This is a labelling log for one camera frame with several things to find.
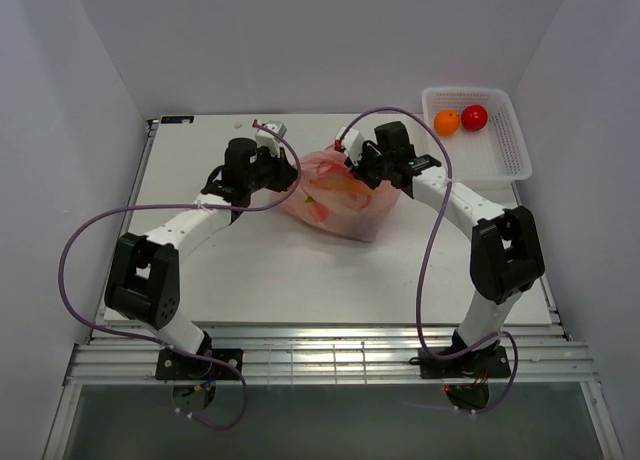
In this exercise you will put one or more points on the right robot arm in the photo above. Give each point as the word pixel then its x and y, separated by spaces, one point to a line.
pixel 505 254

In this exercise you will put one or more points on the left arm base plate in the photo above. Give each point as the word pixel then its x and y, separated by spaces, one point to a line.
pixel 172 366

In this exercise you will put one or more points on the white plastic basket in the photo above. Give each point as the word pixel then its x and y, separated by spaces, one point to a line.
pixel 491 158

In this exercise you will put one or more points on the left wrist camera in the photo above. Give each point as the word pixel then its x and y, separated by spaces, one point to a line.
pixel 269 135

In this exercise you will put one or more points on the orange fake fruit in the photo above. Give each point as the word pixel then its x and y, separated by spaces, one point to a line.
pixel 446 122

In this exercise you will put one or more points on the red fake apple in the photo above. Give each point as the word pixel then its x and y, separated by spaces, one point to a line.
pixel 474 118

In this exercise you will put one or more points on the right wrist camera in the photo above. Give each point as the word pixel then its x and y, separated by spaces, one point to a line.
pixel 350 143

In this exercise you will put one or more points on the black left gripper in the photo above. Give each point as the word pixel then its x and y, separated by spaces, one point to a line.
pixel 284 171

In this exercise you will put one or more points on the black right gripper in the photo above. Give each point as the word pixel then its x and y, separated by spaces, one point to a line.
pixel 358 169

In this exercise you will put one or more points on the aluminium frame rails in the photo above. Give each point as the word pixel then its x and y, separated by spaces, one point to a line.
pixel 295 356

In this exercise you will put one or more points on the pink plastic bag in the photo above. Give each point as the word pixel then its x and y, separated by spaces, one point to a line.
pixel 330 198

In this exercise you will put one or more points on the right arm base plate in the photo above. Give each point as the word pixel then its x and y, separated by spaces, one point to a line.
pixel 490 362

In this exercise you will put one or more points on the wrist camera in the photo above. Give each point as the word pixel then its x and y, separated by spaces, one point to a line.
pixel 269 135
pixel 350 143

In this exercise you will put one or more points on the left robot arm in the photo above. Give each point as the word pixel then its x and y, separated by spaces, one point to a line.
pixel 144 279

